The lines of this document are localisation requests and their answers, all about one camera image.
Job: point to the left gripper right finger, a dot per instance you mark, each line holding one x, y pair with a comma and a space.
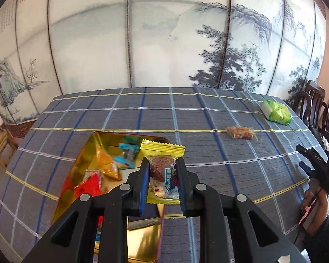
231, 225

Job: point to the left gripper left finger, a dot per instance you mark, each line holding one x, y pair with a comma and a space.
72, 237

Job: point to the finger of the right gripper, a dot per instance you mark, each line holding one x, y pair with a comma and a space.
307, 153
308, 170

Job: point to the red snack packet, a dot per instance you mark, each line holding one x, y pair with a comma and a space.
91, 184

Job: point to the orange snack packet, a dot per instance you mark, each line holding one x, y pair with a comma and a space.
106, 164

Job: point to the teal candy wrapper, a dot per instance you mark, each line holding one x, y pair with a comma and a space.
126, 160

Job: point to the yellow date candy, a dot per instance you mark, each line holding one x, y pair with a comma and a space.
163, 184

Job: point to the navy white snack pack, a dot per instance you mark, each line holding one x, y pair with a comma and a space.
152, 215

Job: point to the person's right hand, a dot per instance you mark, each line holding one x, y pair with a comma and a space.
316, 199

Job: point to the dark wooden chair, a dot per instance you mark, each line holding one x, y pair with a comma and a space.
309, 104

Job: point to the green tissue pack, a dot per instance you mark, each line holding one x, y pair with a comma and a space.
276, 112

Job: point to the plaid blue tablecloth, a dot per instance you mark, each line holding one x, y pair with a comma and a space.
265, 169

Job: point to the red toffee tin box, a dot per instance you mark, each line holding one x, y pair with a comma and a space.
143, 244

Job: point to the light wooden chair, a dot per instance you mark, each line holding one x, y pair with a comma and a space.
0, 142

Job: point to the painted folding screen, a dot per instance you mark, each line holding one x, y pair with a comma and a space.
54, 47

